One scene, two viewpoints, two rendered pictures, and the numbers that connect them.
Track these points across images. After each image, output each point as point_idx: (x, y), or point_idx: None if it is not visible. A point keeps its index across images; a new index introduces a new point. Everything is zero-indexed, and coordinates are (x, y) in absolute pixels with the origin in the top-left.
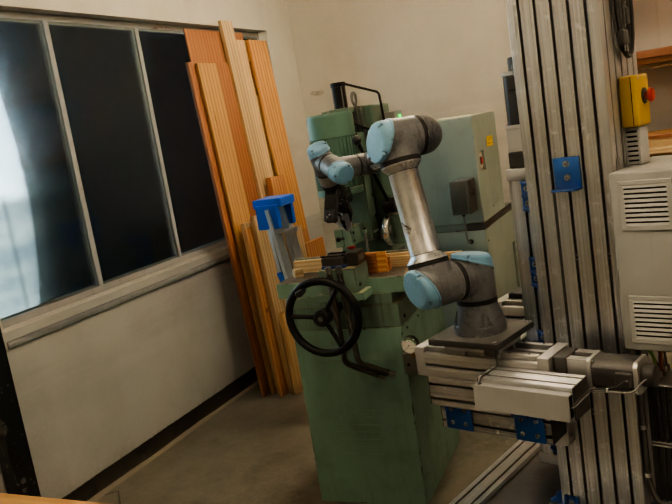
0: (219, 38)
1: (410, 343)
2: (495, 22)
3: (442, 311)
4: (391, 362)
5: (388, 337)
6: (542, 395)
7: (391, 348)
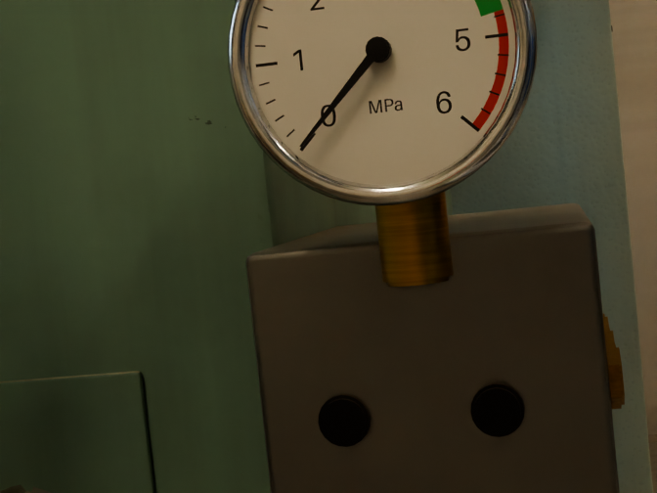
0: None
1: (407, 9)
2: None
3: (451, 214)
4: (83, 423)
5: (53, 67)
6: None
7: (90, 223)
